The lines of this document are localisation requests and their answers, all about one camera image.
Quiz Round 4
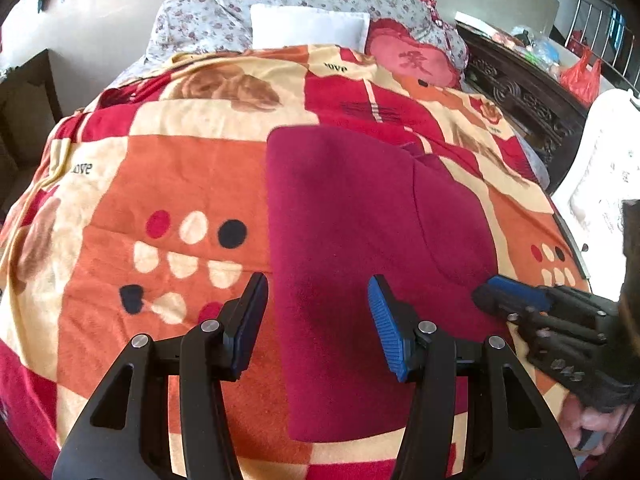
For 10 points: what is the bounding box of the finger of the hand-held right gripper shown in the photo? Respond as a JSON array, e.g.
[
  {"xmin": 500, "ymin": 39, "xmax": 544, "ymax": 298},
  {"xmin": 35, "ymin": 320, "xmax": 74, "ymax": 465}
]
[
  {"xmin": 472, "ymin": 284, "xmax": 533, "ymax": 322},
  {"xmin": 487, "ymin": 275, "xmax": 556, "ymax": 312}
]

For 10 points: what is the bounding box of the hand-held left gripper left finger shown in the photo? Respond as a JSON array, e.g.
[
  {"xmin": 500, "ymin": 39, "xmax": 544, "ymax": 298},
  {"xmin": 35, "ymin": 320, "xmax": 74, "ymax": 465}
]
[{"xmin": 51, "ymin": 272, "xmax": 269, "ymax": 480}]

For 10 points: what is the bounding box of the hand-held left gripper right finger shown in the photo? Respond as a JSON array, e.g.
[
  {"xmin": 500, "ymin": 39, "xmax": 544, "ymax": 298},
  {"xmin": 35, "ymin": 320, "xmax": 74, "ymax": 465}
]
[{"xmin": 367, "ymin": 275, "xmax": 581, "ymax": 480}]

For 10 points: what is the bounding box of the magenta fleece garment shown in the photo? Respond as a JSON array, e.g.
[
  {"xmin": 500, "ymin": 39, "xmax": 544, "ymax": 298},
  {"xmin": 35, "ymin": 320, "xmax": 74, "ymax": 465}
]
[{"xmin": 265, "ymin": 125, "xmax": 501, "ymax": 445}]

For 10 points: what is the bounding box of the person's right hand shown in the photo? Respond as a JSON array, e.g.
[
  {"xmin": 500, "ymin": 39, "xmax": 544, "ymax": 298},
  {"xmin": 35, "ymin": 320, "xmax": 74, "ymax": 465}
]
[{"xmin": 562, "ymin": 394, "xmax": 632, "ymax": 457}]

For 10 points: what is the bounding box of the red orange printed blanket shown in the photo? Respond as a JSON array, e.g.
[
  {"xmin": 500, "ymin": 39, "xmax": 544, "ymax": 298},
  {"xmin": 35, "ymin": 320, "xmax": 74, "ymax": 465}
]
[{"xmin": 0, "ymin": 44, "xmax": 593, "ymax": 480}]

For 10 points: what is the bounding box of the dark carved wooden headboard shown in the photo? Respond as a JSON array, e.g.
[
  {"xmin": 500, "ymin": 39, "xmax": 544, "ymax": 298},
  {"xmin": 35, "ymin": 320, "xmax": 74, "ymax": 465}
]
[{"xmin": 454, "ymin": 22, "xmax": 590, "ymax": 193}]

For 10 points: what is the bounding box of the red plastic bag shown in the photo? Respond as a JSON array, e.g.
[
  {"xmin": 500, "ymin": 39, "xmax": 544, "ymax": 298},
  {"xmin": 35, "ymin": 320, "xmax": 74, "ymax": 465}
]
[{"xmin": 560, "ymin": 47, "xmax": 604, "ymax": 107}]

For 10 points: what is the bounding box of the clear plastic bag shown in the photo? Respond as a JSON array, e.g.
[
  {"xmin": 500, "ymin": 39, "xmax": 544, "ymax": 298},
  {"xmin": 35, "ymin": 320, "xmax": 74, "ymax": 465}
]
[{"xmin": 520, "ymin": 35, "xmax": 563, "ymax": 70}]

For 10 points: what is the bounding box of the red heart cushion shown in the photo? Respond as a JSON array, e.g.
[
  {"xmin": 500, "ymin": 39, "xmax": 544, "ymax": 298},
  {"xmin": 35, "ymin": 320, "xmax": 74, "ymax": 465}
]
[{"xmin": 365, "ymin": 17, "xmax": 463, "ymax": 90}]

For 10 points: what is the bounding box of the metal railing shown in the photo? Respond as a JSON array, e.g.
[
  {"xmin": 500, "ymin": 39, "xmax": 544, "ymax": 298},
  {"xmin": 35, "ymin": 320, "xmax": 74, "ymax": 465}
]
[{"xmin": 567, "ymin": 0, "xmax": 640, "ymax": 97}]

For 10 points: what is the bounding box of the white pillow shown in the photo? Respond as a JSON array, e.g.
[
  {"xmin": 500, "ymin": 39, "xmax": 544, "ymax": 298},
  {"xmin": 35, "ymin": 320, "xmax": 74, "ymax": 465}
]
[{"xmin": 249, "ymin": 4, "xmax": 371, "ymax": 53}]

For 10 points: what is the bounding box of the floral pillow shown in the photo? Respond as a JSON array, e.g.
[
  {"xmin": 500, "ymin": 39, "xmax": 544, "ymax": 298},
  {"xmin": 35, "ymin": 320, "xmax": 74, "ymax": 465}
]
[{"xmin": 147, "ymin": 0, "xmax": 253, "ymax": 56}]

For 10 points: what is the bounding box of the dark wooden table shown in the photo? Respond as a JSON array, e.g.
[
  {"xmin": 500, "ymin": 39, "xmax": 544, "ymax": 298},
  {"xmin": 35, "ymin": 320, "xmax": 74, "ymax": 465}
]
[{"xmin": 0, "ymin": 50, "xmax": 63, "ymax": 206}]

